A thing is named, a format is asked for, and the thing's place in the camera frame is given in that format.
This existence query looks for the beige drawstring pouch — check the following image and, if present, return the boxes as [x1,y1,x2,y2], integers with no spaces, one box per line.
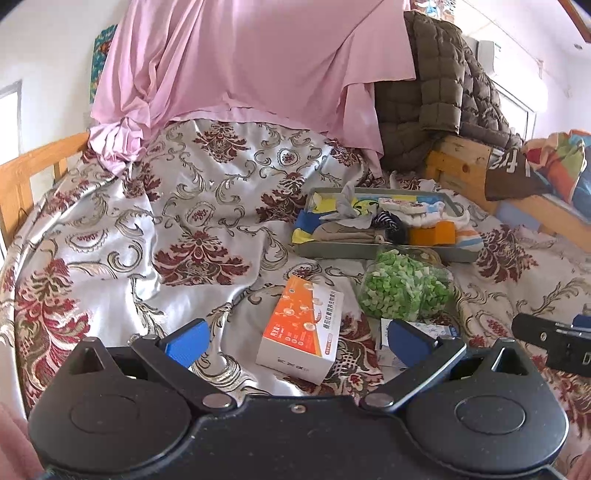
[314,226,386,247]

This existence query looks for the clear bag green white candies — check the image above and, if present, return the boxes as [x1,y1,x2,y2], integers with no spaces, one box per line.
[359,247,455,321]

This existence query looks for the colourful patchwork blanket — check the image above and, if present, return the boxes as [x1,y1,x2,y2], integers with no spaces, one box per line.
[522,130,591,204]

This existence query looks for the brown cloth white numbers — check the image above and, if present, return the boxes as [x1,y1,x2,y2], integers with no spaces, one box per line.
[485,145,552,201]

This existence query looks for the dark blue cloth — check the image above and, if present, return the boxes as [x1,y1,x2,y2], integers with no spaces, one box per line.
[571,173,591,205]

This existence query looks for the white air conditioner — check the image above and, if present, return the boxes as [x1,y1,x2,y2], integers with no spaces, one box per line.
[466,39,550,112]

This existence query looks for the orange white cardboard box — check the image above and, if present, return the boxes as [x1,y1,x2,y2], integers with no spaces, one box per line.
[256,276,345,385]

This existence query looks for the floral satin bedspread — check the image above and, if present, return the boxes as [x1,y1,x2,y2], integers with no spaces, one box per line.
[0,117,591,462]

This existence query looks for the grey sock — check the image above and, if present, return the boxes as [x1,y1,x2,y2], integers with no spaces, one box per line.
[330,182,365,217]
[318,215,372,230]

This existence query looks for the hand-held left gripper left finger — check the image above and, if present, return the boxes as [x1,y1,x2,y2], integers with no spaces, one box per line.
[69,318,236,413]

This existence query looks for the wooden bed frame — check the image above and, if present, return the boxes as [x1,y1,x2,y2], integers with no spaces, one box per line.
[425,135,591,252]

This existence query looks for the black white striped sock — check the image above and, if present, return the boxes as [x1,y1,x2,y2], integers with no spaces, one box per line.
[372,210,409,243]

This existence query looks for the white framed window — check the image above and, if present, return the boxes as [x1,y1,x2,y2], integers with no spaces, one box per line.
[0,80,23,162]
[496,80,539,139]

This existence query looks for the pink sheet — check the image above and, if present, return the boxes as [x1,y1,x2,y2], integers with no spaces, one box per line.
[88,0,419,174]

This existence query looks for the grey tray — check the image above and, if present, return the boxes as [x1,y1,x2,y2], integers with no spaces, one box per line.
[292,187,481,264]

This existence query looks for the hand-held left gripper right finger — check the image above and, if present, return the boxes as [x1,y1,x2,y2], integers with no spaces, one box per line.
[360,318,532,414]

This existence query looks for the colourful cartoon wall poster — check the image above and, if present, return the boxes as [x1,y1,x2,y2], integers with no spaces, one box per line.
[411,0,455,19]

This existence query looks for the teal wall poster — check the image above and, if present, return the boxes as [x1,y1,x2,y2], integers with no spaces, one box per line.
[92,25,120,100]

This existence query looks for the brown quilted jacket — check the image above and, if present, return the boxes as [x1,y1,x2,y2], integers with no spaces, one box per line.
[374,10,525,174]

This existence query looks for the white blue milk carton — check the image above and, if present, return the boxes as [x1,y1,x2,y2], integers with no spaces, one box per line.
[379,318,459,370]

